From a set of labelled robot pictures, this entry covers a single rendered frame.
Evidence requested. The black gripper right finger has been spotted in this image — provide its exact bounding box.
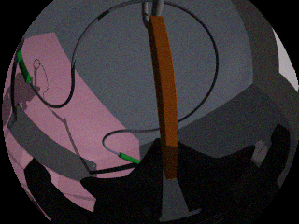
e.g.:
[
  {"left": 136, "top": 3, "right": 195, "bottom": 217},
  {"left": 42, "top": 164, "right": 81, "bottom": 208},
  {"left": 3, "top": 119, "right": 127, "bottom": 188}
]
[{"left": 177, "top": 141, "right": 255, "bottom": 212}]

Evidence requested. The orange handle with grey loop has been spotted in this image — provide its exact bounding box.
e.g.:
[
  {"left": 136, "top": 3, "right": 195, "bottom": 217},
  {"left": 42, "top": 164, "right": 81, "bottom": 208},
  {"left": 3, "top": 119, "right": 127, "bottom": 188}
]
[{"left": 141, "top": 0, "right": 178, "bottom": 180}]

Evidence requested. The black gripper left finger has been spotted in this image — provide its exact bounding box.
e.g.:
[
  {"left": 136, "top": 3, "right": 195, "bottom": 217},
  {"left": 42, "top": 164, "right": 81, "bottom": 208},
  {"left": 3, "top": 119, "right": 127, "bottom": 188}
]
[{"left": 79, "top": 138, "right": 164, "bottom": 217}]

